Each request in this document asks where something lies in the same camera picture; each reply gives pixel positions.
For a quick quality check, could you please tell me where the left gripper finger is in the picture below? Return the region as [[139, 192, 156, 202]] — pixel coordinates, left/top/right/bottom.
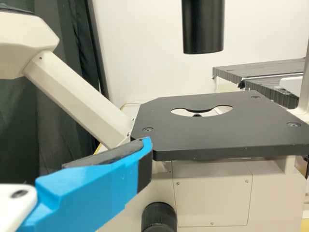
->
[[18, 136, 154, 232]]

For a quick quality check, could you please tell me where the cream microscope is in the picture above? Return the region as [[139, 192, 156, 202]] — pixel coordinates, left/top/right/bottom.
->
[[0, 0, 309, 232]]

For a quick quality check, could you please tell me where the black platform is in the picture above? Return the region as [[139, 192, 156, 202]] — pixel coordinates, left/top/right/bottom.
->
[[243, 79, 300, 110], [211, 57, 307, 85]]

